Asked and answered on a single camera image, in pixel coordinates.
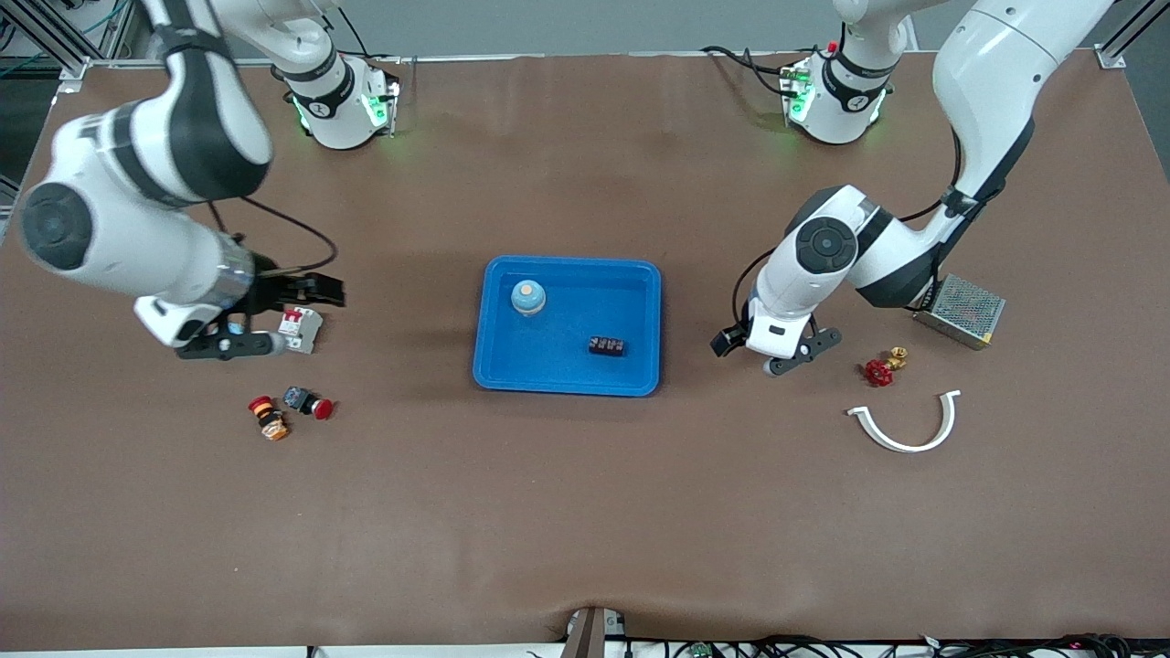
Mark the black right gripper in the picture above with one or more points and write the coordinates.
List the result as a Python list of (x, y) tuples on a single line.
[(270, 291)]

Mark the black capacitor block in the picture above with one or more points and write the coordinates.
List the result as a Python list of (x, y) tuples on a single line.
[(608, 346)]

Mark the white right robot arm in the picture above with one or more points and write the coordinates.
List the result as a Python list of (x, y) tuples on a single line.
[(110, 228)]

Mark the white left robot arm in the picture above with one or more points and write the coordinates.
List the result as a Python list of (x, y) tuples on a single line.
[(987, 73)]

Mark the white red circuit breaker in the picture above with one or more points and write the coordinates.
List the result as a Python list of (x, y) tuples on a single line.
[(306, 324)]

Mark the red button black blue body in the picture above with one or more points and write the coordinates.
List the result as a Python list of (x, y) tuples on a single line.
[(297, 398)]

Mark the red button orange yellow body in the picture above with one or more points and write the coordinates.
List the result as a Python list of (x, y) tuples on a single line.
[(271, 422)]

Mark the blue plastic tray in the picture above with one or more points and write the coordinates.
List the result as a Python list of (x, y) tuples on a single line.
[(567, 366)]

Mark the white curved plastic clamp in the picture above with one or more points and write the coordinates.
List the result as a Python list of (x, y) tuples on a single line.
[(905, 447)]

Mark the metal mesh power supply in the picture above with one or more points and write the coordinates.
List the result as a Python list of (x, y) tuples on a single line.
[(969, 315)]

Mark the grey metal bracket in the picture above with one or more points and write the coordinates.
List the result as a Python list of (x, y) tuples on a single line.
[(590, 635)]

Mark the aluminium frame post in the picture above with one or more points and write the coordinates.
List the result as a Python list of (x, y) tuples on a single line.
[(1111, 59), (71, 73)]

